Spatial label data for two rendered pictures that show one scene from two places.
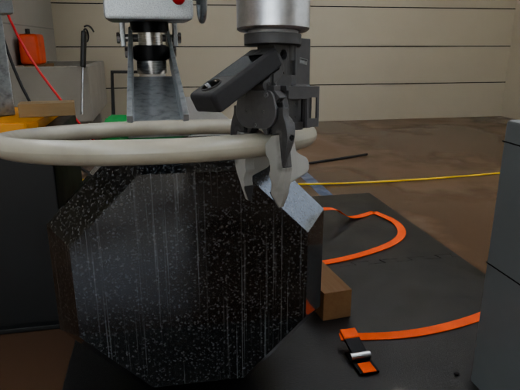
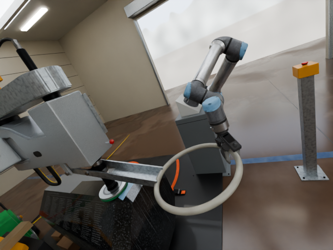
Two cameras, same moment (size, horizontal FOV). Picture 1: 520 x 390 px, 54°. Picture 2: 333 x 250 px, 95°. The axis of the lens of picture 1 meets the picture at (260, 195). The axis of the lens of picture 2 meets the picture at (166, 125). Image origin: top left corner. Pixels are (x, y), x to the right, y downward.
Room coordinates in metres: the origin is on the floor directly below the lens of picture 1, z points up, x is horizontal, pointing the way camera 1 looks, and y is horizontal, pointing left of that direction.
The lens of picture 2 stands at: (0.41, 0.70, 1.47)
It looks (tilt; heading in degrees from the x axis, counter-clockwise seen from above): 20 degrees down; 309
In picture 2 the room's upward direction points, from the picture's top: 23 degrees counter-clockwise
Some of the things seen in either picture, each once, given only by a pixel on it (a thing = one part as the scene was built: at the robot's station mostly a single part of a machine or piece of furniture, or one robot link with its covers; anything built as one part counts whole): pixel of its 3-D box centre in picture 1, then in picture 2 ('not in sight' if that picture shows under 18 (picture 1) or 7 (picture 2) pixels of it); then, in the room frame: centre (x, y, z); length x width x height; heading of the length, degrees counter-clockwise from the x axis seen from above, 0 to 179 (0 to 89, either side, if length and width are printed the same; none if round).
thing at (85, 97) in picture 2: not in sight; (91, 115); (1.39, 0.17, 1.35); 0.08 x 0.03 x 0.28; 13
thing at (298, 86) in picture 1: (276, 84); (223, 137); (0.66, -0.02, 1.00); 0.09 x 0.08 x 0.12; 133
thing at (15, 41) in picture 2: not in sight; (26, 58); (1.44, 0.30, 1.76); 0.04 x 0.04 x 0.17
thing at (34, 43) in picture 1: (33, 48); not in sight; (4.74, 2.03, 1.00); 0.50 x 0.22 x 0.33; 11
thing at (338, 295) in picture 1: (321, 288); not in sight; (1.90, -0.26, 0.07); 0.30 x 0.12 x 0.12; 18
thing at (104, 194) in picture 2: not in sight; (113, 187); (1.44, 0.30, 0.83); 0.21 x 0.21 x 0.01
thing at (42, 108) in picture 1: (47, 108); (13, 237); (1.99, 0.83, 0.81); 0.20 x 0.10 x 0.05; 109
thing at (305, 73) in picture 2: not in sight; (307, 126); (0.21, -0.85, 0.54); 0.20 x 0.20 x 1.09; 11
